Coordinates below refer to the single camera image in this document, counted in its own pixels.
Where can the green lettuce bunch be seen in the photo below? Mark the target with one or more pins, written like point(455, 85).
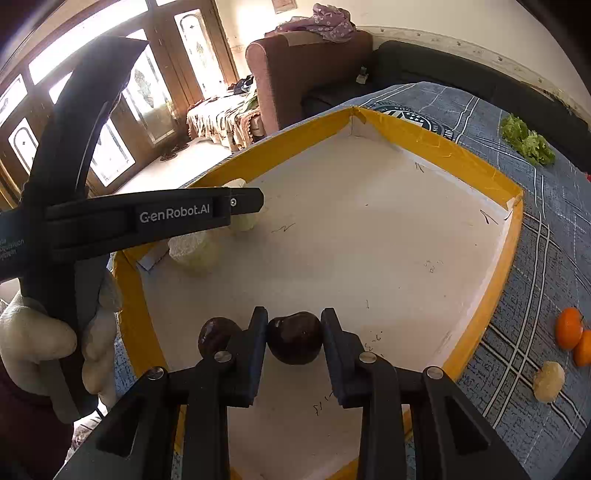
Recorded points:
point(531, 143)

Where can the white tag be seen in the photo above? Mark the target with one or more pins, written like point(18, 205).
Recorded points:
point(363, 76)

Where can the daybed with patterned cover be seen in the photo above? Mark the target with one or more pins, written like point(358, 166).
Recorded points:
point(217, 120)

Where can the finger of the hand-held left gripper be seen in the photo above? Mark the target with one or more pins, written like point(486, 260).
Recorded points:
point(247, 201)

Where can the dark clothes pile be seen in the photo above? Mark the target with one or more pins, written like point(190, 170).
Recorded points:
point(240, 85)

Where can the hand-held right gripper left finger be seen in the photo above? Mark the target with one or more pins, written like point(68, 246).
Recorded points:
point(256, 357)

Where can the brown armchair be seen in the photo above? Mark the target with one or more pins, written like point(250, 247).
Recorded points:
point(295, 78)

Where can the person's left hand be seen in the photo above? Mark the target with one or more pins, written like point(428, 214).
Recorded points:
point(32, 334)

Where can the purple floral cloth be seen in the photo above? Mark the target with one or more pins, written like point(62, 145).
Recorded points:
point(323, 21)

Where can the person's left forearm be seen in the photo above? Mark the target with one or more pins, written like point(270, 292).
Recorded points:
point(27, 438)

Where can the black sofa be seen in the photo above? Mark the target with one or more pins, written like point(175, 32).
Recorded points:
point(438, 64)

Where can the wooden glass doors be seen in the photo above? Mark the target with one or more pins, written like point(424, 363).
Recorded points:
point(152, 92)

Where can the pair of slippers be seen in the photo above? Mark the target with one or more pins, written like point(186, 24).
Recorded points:
point(173, 152)

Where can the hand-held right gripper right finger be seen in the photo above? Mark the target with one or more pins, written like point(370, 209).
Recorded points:
point(333, 360)

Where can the dark red plum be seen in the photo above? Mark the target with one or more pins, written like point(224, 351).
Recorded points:
point(295, 339)
point(216, 333)

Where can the pale cream fruit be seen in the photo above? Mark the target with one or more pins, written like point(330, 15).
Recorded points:
point(244, 223)
point(191, 254)
point(548, 382)

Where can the orange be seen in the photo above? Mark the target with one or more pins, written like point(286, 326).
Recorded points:
point(584, 350)
point(568, 328)

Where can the yellow cardboard tray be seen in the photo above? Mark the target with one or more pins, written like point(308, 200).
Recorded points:
point(369, 230)

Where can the small framed picture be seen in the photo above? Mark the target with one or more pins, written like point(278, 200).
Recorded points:
point(282, 4)

